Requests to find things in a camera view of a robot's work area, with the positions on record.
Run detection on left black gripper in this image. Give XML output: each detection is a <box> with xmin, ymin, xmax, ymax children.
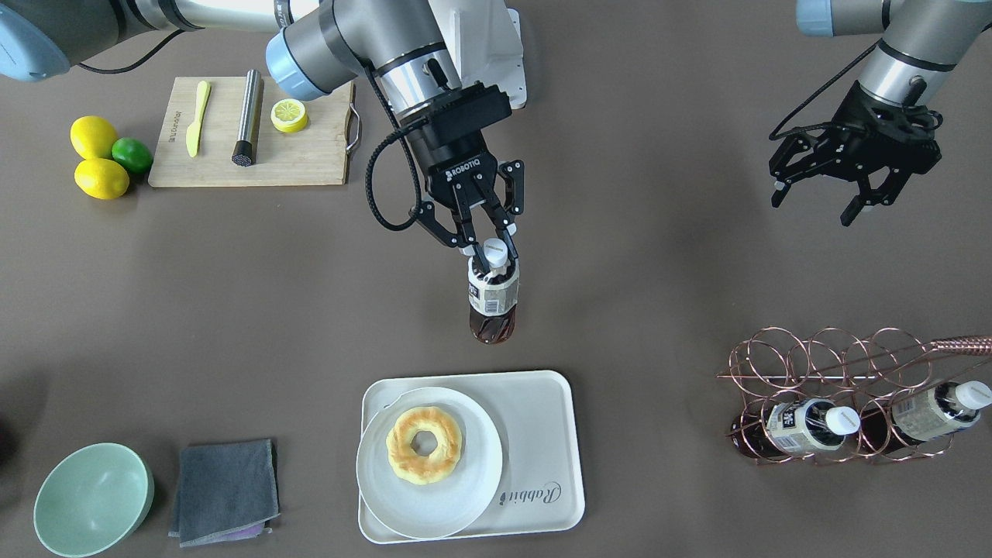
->
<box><xmin>769</xmin><ymin>81</ymin><xmax>943</xmax><ymax>227</ymax></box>

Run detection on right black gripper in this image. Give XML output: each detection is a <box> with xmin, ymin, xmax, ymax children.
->
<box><xmin>407</xmin><ymin>82</ymin><xmax>525</xmax><ymax>260</ymax></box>

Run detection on tea bottle white cap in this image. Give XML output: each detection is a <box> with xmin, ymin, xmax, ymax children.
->
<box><xmin>467</xmin><ymin>238</ymin><xmax>518</xmax><ymax>345</ymax></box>

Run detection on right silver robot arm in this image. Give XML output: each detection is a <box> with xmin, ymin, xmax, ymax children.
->
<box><xmin>1</xmin><ymin>1</ymin><xmax>525</xmax><ymax>270</ymax></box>

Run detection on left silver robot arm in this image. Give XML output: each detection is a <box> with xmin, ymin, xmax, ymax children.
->
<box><xmin>769</xmin><ymin>1</ymin><xmax>991</xmax><ymax>226</ymax></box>

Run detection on cream serving tray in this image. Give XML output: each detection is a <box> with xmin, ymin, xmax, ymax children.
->
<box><xmin>358</xmin><ymin>370</ymin><xmax>585</xmax><ymax>544</ymax></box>

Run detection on tea bottle in rack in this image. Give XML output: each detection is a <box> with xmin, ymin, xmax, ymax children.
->
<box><xmin>861</xmin><ymin>381</ymin><xmax>991</xmax><ymax>453</ymax></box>
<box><xmin>730</xmin><ymin>398</ymin><xmax>861</xmax><ymax>460</ymax></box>

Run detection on wooden cutting board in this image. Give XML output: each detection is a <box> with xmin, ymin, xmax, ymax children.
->
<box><xmin>148</xmin><ymin>75</ymin><xmax>360</xmax><ymax>188</ymax></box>

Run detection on half lemon slice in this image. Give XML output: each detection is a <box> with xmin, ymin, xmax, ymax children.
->
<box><xmin>270</xmin><ymin>98</ymin><xmax>309</xmax><ymax>134</ymax></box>

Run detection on metal muddler black tip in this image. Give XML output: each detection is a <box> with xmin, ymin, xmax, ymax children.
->
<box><xmin>231</xmin><ymin>68</ymin><xmax>264</xmax><ymax>168</ymax></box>

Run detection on yellow plastic knife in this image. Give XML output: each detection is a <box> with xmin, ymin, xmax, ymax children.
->
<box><xmin>185</xmin><ymin>79</ymin><xmax>212</xmax><ymax>158</ymax></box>

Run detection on white round plate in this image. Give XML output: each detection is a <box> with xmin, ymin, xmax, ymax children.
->
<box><xmin>356</xmin><ymin>386</ymin><xmax>504</xmax><ymax>539</ymax></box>

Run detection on green lime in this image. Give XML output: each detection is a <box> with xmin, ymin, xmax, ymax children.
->
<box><xmin>111</xmin><ymin>137</ymin><xmax>153</xmax><ymax>174</ymax></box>

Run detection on yellow lemon near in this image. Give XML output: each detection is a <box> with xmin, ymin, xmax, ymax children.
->
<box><xmin>74</xmin><ymin>158</ymin><xmax>131</xmax><ymax>200</ymax></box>

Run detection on yellow lemon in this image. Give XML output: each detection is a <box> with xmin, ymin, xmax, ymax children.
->
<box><xmin>74</xmin><ymin>158</ymin><xmax>131</xmax><ymax>200</ymax></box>
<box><xmin>70</xmin><ymin>115</ymin><xmax>119</xmax><ymax>160</ymax></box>

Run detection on yellow lemon far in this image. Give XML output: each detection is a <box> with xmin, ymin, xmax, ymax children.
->
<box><xmin>70</xmin><ymin>115</ymin><xmax>119</xmax><ymax>160</ymax></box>

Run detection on grey folded cloth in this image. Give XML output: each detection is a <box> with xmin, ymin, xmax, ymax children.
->
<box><xmin>169</xmin><ymin>439</ymin><xmax>281</xmax><ymax>547</ymax></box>

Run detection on green ceramic bowl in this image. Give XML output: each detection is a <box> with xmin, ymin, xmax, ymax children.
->
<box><xmin>34</xmin><ymin>443</ymin><xmax>155</xmax><ymax>557</ymax></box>

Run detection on copper wire bottle rack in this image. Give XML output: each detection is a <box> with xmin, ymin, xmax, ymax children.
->
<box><xmin>722</xmin><ymin>326</ymin><xmax>990</xmax><ymax>465</ymax></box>

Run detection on yellow ring donut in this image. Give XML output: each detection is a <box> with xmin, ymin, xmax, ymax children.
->
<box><xmin>386</xmin><ymin>406</ymin><xmax>463</xmax><ymax>485</ymax></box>

